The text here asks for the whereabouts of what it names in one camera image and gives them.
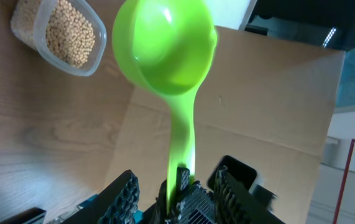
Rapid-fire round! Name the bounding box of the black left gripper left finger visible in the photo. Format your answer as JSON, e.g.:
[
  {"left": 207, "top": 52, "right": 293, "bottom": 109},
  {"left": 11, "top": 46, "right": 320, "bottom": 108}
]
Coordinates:
[{"left": 63, "top": 170, "right": 140, "bottom": 224}]

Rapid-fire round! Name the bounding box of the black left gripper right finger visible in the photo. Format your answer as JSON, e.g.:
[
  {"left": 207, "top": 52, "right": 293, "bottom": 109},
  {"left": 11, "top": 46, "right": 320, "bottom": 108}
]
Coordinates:
[{"left": 213, "top": 166, "right": 283, "bottom": 224}]

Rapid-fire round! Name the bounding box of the green plastic measuring scoop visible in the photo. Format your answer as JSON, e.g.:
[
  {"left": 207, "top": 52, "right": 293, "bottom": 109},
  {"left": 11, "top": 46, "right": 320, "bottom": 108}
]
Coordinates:
[{"left": 112, "top": 0, "right": 218, "bottom": 214}]

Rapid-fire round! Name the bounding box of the brown cardboard box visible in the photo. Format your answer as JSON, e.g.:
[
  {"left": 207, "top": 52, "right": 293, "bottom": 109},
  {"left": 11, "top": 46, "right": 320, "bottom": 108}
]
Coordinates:
[{"left": 104, "top": 26, "right": 346, "bottom": 224}]

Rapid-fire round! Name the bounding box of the clear plastic bean container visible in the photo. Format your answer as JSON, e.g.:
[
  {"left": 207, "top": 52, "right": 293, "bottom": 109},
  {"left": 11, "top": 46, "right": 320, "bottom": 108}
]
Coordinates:
[{"left": 9, "top": 0, "right": 108, "bottom": 77}]

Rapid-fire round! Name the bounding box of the pile of dried soybeans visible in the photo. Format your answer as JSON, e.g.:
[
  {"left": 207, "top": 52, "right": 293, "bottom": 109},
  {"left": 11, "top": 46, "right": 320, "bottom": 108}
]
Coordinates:
[{"left": 11, "top": 0, "right": 95, "bottom": 68}]

